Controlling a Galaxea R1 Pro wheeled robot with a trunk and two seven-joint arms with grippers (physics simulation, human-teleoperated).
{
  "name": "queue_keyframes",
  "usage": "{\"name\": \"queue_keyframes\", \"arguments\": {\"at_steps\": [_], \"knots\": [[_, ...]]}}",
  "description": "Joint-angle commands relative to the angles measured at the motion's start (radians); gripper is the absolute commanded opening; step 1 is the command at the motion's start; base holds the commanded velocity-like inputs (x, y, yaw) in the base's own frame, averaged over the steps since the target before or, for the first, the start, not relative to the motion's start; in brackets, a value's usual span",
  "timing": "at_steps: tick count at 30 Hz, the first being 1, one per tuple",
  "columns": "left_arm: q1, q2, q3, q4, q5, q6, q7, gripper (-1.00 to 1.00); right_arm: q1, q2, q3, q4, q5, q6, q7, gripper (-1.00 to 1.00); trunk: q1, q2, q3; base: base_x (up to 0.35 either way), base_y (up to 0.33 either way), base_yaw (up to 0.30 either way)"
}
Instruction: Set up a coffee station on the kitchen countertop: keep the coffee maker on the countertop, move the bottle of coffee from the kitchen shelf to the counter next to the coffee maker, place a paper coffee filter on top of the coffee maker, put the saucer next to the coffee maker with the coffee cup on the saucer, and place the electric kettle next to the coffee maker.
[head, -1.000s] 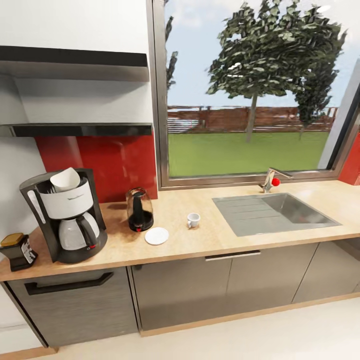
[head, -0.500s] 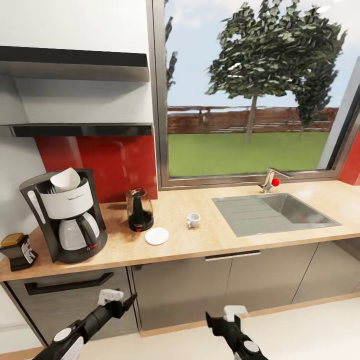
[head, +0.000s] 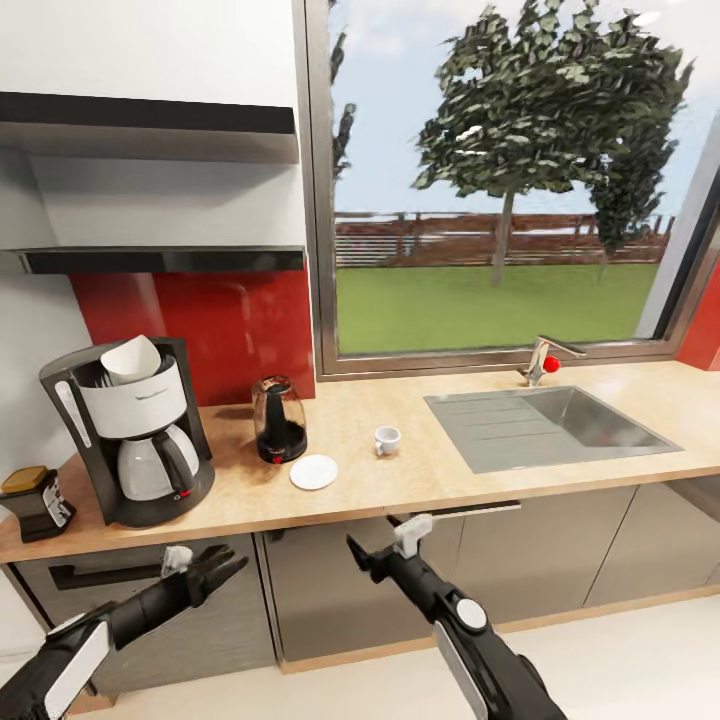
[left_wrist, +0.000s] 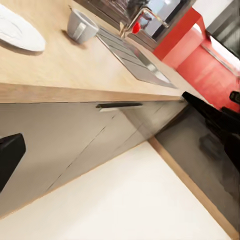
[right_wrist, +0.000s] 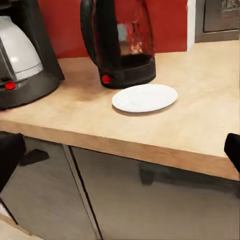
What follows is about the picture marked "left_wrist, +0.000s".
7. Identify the coffee cup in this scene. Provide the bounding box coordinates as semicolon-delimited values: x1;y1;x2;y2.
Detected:
67;9;99;43

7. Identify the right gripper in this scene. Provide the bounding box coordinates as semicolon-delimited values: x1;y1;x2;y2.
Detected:
182;91;240;144

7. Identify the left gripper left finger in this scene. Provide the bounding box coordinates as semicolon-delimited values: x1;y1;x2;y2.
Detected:
0;133;26;193

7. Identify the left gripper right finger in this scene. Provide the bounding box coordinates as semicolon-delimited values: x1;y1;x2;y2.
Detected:
224;132;240;173

